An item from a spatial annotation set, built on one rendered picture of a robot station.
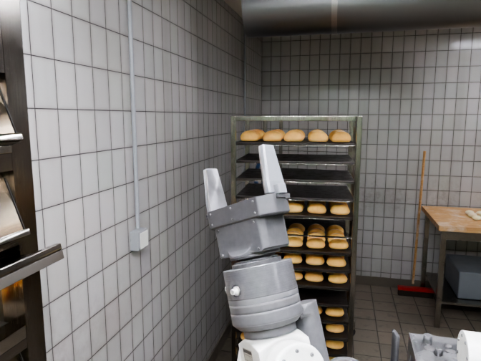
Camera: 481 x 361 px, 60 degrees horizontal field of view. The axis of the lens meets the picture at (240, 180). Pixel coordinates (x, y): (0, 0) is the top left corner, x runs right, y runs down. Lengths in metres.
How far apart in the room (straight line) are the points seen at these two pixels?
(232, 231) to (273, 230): 0.05
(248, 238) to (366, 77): 4.02
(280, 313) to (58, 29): 1.20
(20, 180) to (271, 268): 0.95
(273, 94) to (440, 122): 1.68
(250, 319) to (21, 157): 0.96
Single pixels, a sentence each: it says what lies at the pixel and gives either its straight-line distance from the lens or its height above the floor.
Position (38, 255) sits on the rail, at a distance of 1.18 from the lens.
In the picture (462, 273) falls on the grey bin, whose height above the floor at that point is 0.46.
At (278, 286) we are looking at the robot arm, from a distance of 0.50.
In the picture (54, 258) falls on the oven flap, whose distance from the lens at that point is 1.22.
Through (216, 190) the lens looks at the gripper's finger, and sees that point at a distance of 0.58.
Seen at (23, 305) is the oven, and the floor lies 1.24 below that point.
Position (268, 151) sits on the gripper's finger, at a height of 1.73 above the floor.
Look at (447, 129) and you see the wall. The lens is 4.55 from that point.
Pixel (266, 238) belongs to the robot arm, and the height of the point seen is 1.63.
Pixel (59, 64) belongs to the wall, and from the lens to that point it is 1.47.
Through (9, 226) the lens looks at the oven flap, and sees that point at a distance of 1.28.
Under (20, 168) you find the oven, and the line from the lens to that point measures 1.32.
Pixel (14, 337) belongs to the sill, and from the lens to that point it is 1.40.
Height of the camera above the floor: 1.78
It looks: 9 degrees down
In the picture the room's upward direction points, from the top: straight up
